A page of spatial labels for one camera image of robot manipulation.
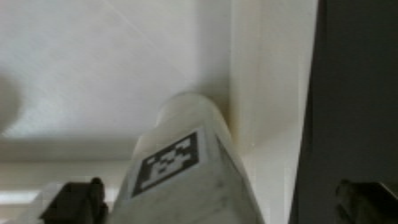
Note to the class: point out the white leg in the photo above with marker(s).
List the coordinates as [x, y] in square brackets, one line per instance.
[185, 186]

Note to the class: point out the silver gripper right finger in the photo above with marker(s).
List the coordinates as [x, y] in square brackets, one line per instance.
[366, 203]

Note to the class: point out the white square tabletop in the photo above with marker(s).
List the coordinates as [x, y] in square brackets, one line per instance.
[99, 57]

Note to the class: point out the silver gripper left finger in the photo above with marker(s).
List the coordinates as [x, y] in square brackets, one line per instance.
[67, 204]

